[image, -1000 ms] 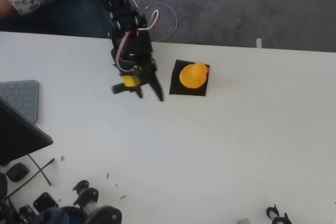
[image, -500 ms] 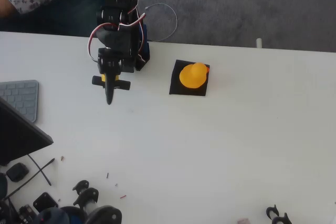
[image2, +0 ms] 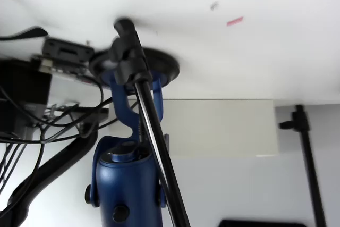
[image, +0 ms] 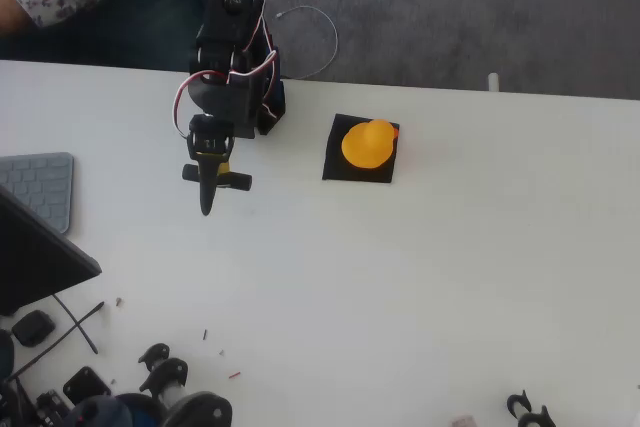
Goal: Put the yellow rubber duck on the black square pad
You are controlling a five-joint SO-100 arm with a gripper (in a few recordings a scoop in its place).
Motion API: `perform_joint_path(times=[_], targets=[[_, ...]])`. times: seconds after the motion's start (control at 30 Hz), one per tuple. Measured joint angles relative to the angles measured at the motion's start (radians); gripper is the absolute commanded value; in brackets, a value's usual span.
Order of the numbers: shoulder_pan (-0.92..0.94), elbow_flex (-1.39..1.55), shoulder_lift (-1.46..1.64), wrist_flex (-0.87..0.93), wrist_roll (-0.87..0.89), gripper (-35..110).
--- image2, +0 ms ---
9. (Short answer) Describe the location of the dark grey metal mounting plate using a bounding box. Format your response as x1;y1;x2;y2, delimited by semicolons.
42;37;96;64

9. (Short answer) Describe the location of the blue desk microphone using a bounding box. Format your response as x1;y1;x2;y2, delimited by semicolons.
84;47;181;227

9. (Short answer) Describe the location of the small red piece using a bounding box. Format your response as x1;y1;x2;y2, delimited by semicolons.
226;16;244;28

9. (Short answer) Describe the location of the black rod with thick tip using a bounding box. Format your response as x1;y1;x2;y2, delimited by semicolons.
0;26;49;42

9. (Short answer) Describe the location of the black flat screen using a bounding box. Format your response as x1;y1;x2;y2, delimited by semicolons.
217;218;315;227

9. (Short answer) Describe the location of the thin black cable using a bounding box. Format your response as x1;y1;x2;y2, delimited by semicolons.
0;77;106;145

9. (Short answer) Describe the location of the thick black curved cable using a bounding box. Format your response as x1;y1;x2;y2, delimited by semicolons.
0;130;99;227

